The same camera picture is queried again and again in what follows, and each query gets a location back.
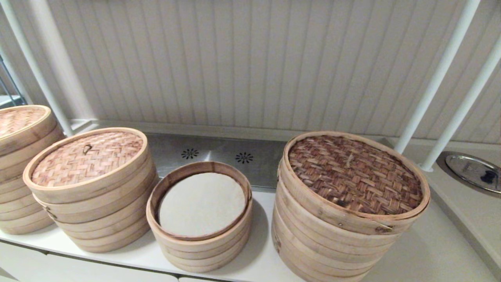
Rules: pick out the woven bamboo lid with loop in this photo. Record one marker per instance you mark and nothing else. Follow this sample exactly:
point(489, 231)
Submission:
point(86, 164)

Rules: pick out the white round steamer liner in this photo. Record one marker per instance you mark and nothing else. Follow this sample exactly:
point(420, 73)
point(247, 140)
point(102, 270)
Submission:
point(201, 203)

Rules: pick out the large dark-lidded bamboo steamer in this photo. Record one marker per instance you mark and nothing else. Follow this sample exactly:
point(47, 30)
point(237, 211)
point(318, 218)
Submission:
point(352, 176)

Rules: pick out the small bamboo steamer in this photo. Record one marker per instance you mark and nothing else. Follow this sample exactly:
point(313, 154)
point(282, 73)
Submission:
point(199, 254)

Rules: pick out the large bamboo steamer basket stack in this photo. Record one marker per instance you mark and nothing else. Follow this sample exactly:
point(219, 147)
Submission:
point(321, 254)

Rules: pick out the stainless steel vent panel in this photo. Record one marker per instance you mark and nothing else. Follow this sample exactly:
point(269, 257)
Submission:
point(219, 156)

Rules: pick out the thin white pole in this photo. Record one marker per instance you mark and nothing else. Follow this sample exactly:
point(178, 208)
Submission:
point(460, 117)
point(438, 74)
point(41, 78)

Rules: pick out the grey metal shelf rack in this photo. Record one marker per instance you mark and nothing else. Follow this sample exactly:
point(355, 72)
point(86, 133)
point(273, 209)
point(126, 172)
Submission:
point(8, 100)

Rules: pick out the thick white post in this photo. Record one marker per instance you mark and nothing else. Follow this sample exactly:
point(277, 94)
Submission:
point(60, 58)

